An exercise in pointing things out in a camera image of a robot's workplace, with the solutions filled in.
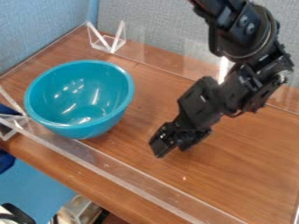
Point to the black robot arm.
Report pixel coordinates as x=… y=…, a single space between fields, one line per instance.
x=244 y=35

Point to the blue plastic bowl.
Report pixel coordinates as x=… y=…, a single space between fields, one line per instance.
x=80 y=98

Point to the clear box under table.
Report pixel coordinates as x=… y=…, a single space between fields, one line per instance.
x=80 y=211

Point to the clear acrylic left bracket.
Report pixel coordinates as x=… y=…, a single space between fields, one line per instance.
x=13 y=116

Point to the black object bottom left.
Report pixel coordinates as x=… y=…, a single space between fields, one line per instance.
x=11 y=215

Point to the clear acrylic corner bracket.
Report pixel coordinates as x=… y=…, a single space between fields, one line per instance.
x=108 y=43

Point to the clear acrylic front barrier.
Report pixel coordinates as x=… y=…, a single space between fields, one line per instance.
x=132 y=193

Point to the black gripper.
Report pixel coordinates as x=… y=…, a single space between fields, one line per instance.
x=185 y=131

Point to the clear acrylic back barrier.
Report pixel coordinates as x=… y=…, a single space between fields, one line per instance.
x=193 y=68

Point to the clear acrylic barrier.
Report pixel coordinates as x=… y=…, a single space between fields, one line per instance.
x=193 y=68
x=132 y=193

